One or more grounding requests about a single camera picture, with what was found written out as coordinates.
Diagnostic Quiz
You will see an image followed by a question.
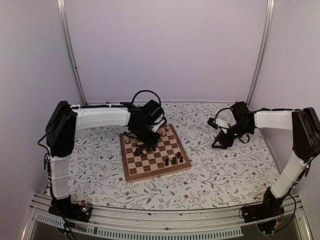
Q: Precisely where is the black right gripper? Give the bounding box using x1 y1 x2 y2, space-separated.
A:
211 122 253 150

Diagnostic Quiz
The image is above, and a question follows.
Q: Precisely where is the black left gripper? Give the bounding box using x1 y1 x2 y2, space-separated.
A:
133 123 162 148

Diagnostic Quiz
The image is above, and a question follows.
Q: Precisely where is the dark chess piece corner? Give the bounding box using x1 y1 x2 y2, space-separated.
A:
176 151 184 163

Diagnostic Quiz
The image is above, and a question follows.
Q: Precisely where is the dark chess piece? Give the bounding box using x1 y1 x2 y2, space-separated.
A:
164 158 169 167
171 156 177 165

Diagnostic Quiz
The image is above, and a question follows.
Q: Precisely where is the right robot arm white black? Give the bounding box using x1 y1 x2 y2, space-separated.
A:
207 101 320 222

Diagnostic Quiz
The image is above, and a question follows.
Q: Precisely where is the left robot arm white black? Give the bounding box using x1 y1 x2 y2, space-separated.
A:
37 99 167 222

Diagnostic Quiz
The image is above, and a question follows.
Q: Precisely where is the row of white chess pieces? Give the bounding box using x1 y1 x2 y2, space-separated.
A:
123 126 170 144

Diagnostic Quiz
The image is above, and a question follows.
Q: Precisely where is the pile of dark chess pieces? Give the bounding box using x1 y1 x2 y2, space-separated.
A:
133 144 156 157

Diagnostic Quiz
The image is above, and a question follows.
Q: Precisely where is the wooden chess board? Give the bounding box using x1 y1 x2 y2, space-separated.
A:
119 124 191 183

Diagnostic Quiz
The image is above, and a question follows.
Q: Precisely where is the floral patterned table mat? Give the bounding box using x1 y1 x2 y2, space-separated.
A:
67 103 279 210

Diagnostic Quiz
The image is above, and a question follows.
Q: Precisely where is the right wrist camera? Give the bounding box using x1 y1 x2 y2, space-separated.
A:
207 117 230 130

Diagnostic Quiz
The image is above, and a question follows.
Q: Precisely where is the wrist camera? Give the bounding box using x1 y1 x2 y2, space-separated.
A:
207 117 230 130
151 119 167 133

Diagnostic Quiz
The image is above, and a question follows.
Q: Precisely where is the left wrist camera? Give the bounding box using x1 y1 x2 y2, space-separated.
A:
151 119 167 133

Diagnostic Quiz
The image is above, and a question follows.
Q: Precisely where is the black looped cable left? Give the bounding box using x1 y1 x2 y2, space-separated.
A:
130 89 162 108

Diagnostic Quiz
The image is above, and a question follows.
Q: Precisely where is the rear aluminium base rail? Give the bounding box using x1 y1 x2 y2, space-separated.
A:
86 100 246 105

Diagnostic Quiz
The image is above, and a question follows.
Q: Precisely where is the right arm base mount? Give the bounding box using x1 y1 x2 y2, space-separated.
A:
239 200 285 235

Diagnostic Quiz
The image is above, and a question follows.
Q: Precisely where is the front aluminium slotted rail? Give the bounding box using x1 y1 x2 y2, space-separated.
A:
21 193 315 240

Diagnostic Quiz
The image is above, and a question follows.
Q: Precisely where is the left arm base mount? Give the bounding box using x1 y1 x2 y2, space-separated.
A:
48 199 93 223

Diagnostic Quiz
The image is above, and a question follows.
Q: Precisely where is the left aluminium frame post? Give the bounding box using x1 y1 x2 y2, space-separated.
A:
56 0 88 105

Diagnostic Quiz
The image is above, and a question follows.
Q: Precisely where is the aluminium frame post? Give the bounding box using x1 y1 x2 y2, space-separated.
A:
246 0 275 106
56 0 88 105

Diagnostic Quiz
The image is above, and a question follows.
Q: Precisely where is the right aluminium frame post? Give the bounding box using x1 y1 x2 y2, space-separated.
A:
246 0 275 106

